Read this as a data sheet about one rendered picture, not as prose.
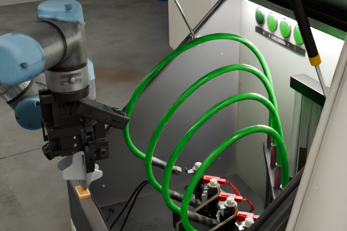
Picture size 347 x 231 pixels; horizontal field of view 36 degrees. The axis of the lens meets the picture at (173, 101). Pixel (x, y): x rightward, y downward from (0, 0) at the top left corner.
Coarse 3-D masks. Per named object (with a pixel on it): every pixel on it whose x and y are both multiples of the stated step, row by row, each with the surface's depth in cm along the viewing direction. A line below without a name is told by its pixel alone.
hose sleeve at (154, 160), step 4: (152, 156) 124; (152, 160) 123; (156, 160) 124; (160, 160) 125; (152, 164) 124; (156, 164) 124; (160, 164) 124; (164, 164) 125; (164, 168) 125; (172, 172) 127
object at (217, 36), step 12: (204, 36) 117; (216, 36) 118; (228, 36) 119; (240, 36) 120; (180, 48) 115; (252, 48) 122; (168, 60) 115; (264, 60) 125; (156, 72) 115; (264, 72) 127; (144, 84) 115; (132, 96) 116; (132, 108) 116; (132, 144) 120; (144, 156) 122
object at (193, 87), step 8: (232, 64) 113; (240, 64) 113; (216, 72) 111; (224, 72) 112; (256, 72) 115; (200, 80) 111; (208, 80) 111; (264, 80) 117; (192, 88) 111; (272, 88) 119; (184, 96) 110; (272, 96) 119; (176, 104) 110; (168, 112) 111; (160, 120) 111; (160, 128) 111; (152, 136) 112; (152, 144) 112; (272, 144) 126; (152, 152) 113; (272, 152) 126; (272, 160) 127; (152, 176) 115; (152, 184) 116; (160, 192) 117; (176, 192) 120; (176, 200) 120; (192, 200) 122; (200, 208) 123
